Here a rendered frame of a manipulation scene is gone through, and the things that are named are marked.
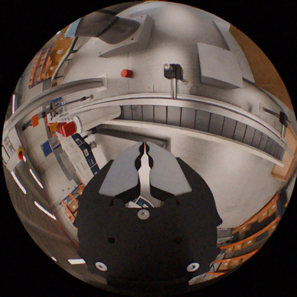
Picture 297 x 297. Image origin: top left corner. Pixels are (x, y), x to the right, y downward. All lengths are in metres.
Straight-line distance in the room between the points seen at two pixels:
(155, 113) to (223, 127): 0.19
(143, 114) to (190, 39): 0.32
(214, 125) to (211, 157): 0.14
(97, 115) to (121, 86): 0.18
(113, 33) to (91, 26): 0.09
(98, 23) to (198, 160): 0.57
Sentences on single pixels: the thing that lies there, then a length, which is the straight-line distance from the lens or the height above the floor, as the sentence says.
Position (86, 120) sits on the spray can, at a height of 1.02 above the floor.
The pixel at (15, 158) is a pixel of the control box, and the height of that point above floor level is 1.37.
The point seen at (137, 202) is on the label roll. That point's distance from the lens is 0.61.
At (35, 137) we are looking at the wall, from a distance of 8.24.
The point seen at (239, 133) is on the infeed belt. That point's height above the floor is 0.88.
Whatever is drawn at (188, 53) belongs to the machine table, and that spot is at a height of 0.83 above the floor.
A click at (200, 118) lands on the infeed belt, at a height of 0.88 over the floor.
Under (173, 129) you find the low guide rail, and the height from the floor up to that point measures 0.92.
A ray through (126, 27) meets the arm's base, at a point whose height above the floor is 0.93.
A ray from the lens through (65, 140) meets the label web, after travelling 0.65.
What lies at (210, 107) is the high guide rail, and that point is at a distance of 0.17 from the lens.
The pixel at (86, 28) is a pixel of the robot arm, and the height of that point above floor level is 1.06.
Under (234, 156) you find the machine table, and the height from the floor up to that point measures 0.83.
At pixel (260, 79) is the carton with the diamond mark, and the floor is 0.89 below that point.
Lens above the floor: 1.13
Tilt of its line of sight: 49 degrees down
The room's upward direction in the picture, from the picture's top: 136 degrees counter-clockwise
